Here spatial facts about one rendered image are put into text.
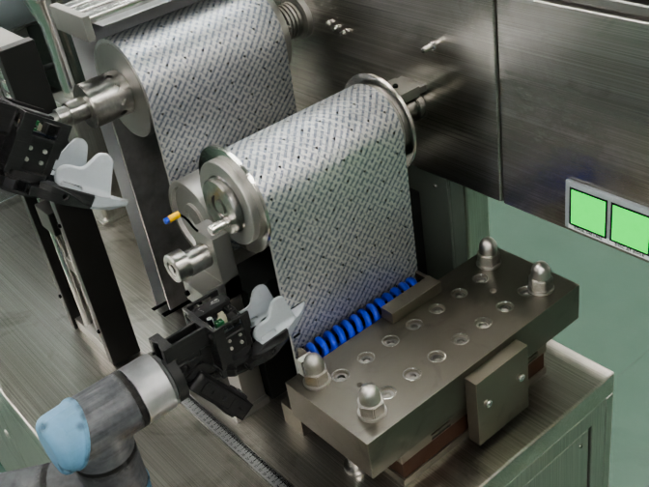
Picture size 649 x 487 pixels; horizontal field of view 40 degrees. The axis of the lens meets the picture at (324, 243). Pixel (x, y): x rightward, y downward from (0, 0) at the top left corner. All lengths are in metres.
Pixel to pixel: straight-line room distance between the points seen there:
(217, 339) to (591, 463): 0.63
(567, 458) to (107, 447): 0.65
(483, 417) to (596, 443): 0.26
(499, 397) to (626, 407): 1.39
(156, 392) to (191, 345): 0.07
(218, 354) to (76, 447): 0.19
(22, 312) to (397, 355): 0.77
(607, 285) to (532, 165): 1.82
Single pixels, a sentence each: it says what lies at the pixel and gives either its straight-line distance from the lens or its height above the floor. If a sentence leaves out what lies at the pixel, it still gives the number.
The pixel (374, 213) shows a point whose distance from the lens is 1.20.
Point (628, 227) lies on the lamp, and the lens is 1.11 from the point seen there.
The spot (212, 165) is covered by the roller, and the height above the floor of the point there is 1.30.
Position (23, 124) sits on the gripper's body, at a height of 1.47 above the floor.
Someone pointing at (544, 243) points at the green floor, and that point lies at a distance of 3.16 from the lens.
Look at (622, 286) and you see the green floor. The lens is 2.97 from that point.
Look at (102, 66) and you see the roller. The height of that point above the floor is 1.36.
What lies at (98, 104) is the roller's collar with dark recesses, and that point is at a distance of 1.24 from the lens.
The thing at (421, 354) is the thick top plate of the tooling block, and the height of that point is 1.03.
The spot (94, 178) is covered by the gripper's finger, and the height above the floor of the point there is 1.38.
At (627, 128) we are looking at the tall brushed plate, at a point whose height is 1.31.
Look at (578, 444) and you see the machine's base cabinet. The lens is 1.35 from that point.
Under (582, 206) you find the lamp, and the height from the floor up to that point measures 1.19.
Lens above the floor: 1.80
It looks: 33 degrees down
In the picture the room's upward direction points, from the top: 10 degrees counter-clockwise
